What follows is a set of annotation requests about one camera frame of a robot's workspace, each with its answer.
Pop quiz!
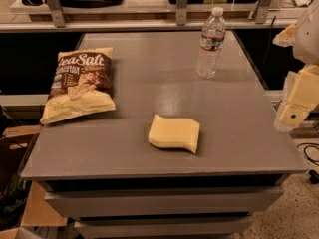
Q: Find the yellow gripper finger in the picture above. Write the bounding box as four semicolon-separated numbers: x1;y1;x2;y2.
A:
273;64;319;132
272;23;296;47

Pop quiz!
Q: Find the clear plastic water bottle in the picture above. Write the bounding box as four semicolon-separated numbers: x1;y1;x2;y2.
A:
196;7;226;79

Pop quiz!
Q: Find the yellow sponge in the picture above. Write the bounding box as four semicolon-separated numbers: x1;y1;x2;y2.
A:
148;115;200;154

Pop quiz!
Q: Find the sea salt chips bag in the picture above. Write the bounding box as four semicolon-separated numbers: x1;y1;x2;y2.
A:
40;48;116;124

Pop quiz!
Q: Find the lower grey drawer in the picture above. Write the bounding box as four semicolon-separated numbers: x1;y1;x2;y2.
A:
75;216;252;238

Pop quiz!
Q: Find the grey drawer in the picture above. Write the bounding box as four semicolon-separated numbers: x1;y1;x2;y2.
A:
75;216;252;238
45;186;283;218

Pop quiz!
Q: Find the upper grey drawer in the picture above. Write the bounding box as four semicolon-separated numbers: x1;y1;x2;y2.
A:
45;186;283;218

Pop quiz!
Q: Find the cardboard box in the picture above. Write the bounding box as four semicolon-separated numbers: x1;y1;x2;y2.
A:
0;125;68;239

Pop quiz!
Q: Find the metal shelf bracket right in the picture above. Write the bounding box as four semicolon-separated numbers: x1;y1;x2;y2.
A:
253;0;272;24

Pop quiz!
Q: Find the metal shelf bracket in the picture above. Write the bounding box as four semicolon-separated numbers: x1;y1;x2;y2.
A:
253;0;272;24
46;0;67;28
175;0;187;26

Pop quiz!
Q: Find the black cable on floor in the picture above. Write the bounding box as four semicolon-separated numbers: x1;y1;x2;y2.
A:
296;142;319;185

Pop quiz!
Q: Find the metal shelf bracket middle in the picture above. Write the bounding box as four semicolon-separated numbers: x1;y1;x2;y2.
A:
175;0;187;26

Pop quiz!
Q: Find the metal shelf bracket left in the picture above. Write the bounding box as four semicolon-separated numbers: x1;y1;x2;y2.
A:
46;0;67;28

